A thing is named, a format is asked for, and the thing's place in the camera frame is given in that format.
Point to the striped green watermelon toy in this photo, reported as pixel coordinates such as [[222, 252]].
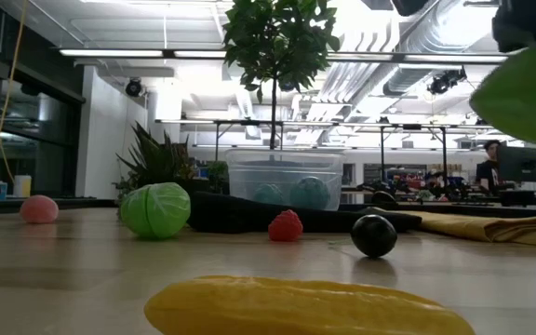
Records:
[[310, 193]]

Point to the black ceiling device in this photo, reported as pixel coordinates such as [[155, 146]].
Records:
[[445, 81]]

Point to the yellow banana toy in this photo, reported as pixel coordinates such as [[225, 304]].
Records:
[[296, 307]]

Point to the black computer monitor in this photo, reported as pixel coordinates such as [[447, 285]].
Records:
[[524, 164]]

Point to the clear plastic tupperware container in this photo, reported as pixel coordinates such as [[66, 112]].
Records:
[[245, 172]]

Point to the leafy tree in black pot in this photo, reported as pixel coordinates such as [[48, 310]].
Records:
[[277, 37]]

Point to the red strawberry toy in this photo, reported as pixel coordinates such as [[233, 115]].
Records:
[[285, 227]]

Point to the small green leafy plant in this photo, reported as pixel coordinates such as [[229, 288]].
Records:
[[218, 174]]

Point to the white cylindrical cup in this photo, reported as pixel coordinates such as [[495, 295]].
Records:
[[22, 186]]

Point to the round green cabbage toy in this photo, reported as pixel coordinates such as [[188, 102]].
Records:
[[155, 211]]

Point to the yellow cloth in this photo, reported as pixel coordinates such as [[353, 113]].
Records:
[[482, 228]]

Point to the pink peach toy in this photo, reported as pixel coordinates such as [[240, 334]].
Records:
[[39, 210]]

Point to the person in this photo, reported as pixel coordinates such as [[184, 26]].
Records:
[[487, 172]]

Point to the black cloth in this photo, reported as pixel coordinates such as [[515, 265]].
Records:
[[235, 216]]

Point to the long ceiling light fixture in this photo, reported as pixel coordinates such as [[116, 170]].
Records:
[[110, 53]]

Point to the black plum toy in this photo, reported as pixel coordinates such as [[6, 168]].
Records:
[[373, 237]]

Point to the black neighbouring station frame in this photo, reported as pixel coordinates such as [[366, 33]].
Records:
[[382, 153]]

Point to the round black ceiling camera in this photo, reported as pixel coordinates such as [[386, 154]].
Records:
[[133, 87]]

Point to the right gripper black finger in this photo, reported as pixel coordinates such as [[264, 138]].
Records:
[[528, 18]]

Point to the silver spiral ventilation duct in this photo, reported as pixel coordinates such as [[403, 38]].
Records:
[[435, 46]]

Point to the blue cup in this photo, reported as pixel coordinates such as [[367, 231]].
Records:
[[0, 191]]

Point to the potted succulent plant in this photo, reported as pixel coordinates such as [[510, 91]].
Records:
[[156, 158]]

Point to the light green lettuce leaf toy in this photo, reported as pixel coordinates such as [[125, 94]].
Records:
[[528, 93]]

